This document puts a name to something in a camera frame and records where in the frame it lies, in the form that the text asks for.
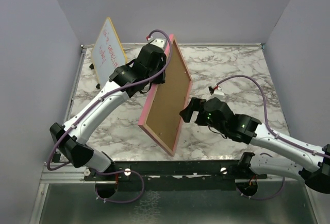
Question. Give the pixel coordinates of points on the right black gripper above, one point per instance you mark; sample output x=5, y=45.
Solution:
x=196, y=104

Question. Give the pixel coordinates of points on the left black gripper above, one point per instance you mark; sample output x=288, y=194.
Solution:
x=160, y=79

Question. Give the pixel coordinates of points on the pink picture frame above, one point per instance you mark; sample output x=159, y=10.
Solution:
x=160, y=118

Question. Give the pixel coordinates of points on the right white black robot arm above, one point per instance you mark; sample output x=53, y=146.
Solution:
x=298, y=160

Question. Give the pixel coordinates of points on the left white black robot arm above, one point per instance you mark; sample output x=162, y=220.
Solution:
x=72, y=136

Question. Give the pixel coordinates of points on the small yellow-framed whiteboard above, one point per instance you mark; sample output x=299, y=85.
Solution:
x=107, y=53

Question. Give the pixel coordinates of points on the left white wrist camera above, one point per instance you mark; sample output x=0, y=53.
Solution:
x=159, y=42

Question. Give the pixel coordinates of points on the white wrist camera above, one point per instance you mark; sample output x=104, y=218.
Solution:
x=216, y=92
x=159, y=42

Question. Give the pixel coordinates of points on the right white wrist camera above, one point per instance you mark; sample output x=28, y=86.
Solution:
x=216, y=92

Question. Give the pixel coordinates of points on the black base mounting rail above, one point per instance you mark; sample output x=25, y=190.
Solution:
x=188, y=175

